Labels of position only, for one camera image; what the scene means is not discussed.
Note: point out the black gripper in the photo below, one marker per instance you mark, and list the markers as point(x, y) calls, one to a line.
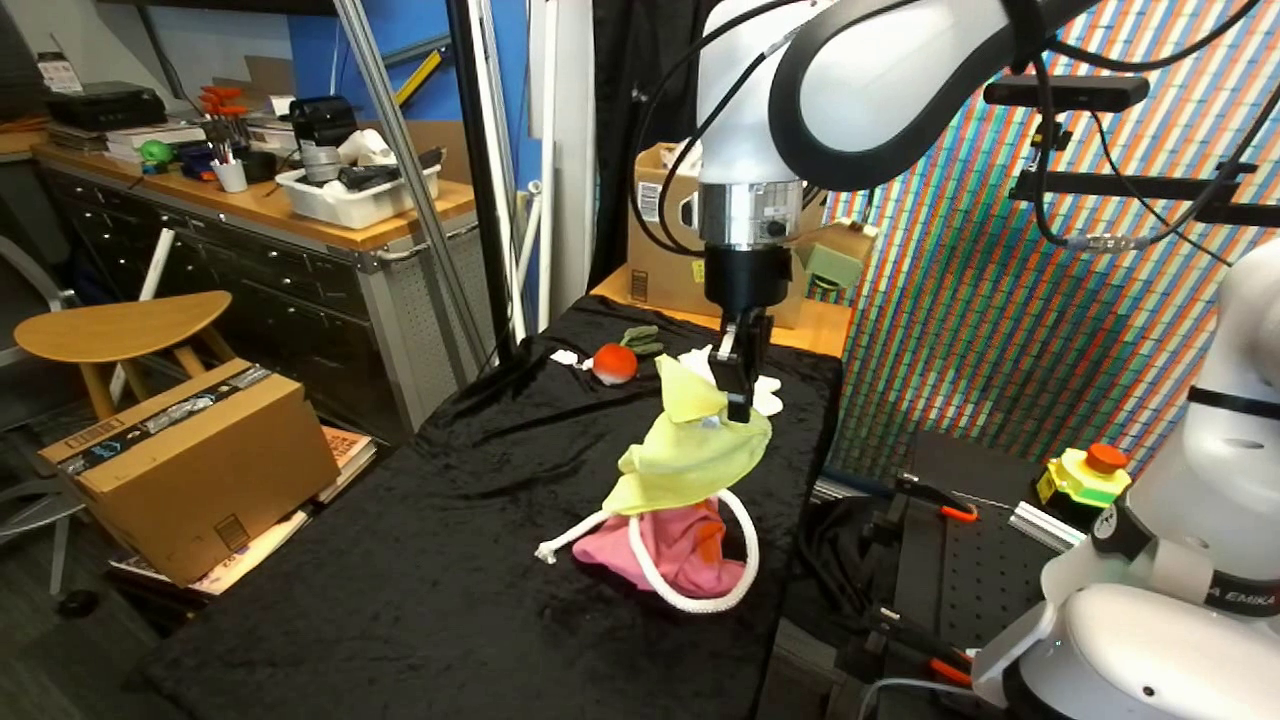
point(745, 290)

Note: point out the yellow cloth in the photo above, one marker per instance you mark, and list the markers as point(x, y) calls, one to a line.
point(695, 446)

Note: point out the pink cloth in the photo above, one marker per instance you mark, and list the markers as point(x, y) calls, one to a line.
point(682, 541)

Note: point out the white cloth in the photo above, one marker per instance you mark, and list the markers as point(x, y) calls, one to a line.
point(767, 389)

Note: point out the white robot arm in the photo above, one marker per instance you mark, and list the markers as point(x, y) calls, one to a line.
point(827, 92)

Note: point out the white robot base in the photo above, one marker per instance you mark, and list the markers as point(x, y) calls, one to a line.
point(1169, 607)

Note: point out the left orange clamp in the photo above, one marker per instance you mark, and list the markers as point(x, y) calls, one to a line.
point(938, 499)

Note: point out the orange clamp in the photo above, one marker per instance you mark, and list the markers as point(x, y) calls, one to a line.
point(938, 499)
point(914, 650)

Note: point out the black tripod pole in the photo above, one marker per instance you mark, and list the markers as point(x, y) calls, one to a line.
point(483, 169)

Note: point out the silver tripod leg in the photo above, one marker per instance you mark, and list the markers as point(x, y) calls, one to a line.
point(415, 173)

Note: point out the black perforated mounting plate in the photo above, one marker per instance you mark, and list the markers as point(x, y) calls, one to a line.
point(967, 583)

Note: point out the wooden workbench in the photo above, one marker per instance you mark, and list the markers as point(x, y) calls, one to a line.
point(372, 320)

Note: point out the right orange clamp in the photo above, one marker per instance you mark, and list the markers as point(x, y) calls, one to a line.
point(914, 650)

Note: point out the yellow green emergency stop button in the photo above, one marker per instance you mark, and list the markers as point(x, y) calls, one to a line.
point(1085, 479)

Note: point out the black table cloth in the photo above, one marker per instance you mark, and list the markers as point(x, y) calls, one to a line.
point(421, 592)

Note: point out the white bin on bench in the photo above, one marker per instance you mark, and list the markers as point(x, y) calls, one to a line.
point(357, 198)

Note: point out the cardboard box on floor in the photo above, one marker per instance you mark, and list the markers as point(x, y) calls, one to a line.
point(200, 470)

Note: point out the wooden stool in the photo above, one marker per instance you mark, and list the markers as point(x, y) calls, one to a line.
point(101, 337)

